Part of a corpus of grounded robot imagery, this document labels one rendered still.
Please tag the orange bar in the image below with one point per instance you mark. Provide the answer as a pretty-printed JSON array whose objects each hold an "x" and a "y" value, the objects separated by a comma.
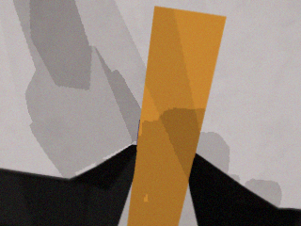
[{"x": 184, "y": 45}]

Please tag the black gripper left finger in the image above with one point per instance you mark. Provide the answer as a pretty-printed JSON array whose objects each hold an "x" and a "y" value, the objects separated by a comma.
[{"x": 93, "y": 198}]

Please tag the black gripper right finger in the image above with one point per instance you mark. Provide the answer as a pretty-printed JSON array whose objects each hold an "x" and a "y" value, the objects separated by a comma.
[{"x": 219, "y": 200}]

